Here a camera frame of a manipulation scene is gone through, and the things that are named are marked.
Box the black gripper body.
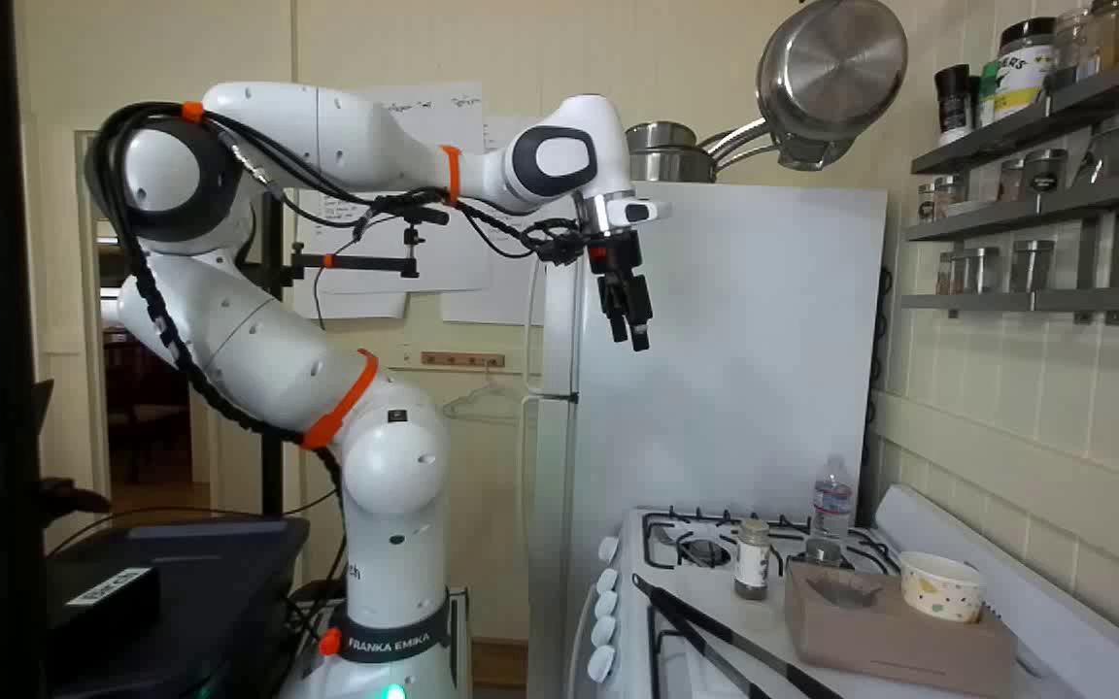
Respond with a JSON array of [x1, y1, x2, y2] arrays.
[[583, 226, 651, 316]]

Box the speckled paper cup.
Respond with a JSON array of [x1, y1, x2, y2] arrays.
[[899, 546, 987, 629]]

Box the white gas stove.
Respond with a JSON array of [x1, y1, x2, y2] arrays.
[[571, 483, 1119, 699]]

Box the white refrigerator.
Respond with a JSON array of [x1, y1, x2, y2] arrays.
[[523, 177, 891, 699]]

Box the stacked steel pots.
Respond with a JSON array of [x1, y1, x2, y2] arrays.
[[623, 116, 723, 186]]

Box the handwritten paper sheet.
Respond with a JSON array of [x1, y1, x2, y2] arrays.
[[287, 83, 541, 327]]

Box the clear plastic water bottle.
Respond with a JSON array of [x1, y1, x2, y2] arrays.
[[809, 450, 860, 550]]

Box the small labelled spice bottle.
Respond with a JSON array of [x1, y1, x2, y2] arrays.
[[732, 511, 773, 602]]

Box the hanging steel pot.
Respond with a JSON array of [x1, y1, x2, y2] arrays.
[[700, 0, 913, 176]]

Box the white tray board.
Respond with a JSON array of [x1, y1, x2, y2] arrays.
[[631, 559, 1040, 699]]

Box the small metal lid spice jar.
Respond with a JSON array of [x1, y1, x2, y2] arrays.
[[934, 246, 979, 296], [1005, 238, 1057, 296], [919, 171, 960, 218]]

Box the dark spice jar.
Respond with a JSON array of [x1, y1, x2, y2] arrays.
[[934, 63, 979, 146]]

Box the green lid spice jar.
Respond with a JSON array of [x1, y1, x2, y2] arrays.
[[976, 63, 1005, 128]]

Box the metal spice rack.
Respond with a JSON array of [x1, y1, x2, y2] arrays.
[[903, 33, 1119, 327]]

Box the white label black lid jar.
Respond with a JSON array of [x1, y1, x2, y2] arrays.
[[991, 17, 1062, 128]]

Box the black equipment case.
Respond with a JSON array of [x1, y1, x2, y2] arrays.
[[37, 516, 309, 699]]

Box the clear glass jar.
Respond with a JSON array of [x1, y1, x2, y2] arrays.
[[1077, 0, 1119, 83]]

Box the black box white label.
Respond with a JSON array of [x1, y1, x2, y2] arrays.
[[48, 559, 164, 652]]

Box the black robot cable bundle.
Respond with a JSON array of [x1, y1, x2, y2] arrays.
[[90, 99, 594, 450]]

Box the small wall label strip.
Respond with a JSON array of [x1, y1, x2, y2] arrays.
[[419, 347, 508, 371]]

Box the black camera stand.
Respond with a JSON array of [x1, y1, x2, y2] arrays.
[[254, 186, 457, 519]]

